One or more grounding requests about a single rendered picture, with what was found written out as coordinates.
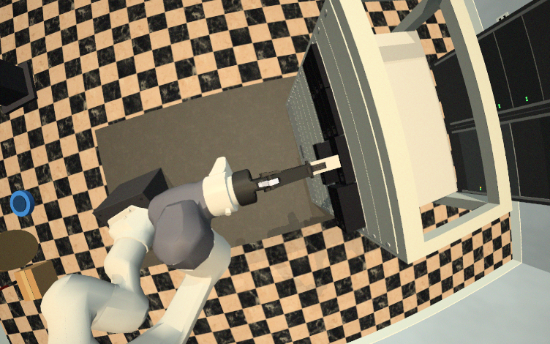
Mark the grey storage rack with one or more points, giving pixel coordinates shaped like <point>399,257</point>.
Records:
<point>347,77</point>

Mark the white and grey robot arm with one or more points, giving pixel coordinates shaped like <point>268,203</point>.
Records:
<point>182,239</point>

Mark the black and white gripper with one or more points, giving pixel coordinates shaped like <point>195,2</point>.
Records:
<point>244,186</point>

